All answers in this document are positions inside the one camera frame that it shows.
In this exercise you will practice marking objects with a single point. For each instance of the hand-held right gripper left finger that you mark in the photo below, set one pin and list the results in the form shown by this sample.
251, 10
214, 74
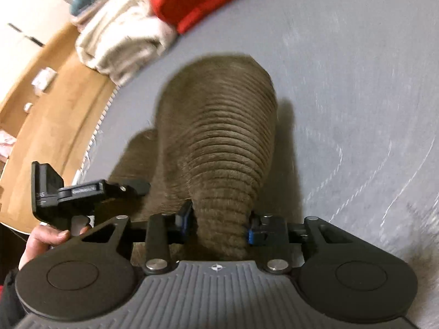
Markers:
185, 217

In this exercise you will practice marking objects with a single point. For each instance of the small white object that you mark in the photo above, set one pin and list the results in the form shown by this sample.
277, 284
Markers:
28, 107

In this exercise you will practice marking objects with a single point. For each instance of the wooden bed frame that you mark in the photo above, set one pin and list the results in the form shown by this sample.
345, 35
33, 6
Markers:
58, 126

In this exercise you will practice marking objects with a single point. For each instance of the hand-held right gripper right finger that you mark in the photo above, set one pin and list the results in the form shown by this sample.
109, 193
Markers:
251, 236

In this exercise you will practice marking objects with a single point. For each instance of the brown ribbed towel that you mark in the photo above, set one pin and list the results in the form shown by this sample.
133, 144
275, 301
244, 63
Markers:
219, 126

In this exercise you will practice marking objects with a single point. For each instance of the pink item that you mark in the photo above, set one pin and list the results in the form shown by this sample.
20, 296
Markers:
7, 144

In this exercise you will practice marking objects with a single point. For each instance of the person's left hand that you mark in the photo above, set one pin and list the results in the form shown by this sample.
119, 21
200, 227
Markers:
37, 243

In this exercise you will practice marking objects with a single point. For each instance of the white paper item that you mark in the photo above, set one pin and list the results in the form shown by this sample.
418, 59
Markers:
44, 79

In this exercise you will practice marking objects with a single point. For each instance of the white knitted cloth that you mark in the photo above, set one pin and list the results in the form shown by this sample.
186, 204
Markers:
120, 37

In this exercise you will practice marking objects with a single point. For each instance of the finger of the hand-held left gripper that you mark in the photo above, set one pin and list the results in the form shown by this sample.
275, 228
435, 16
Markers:
130, 187

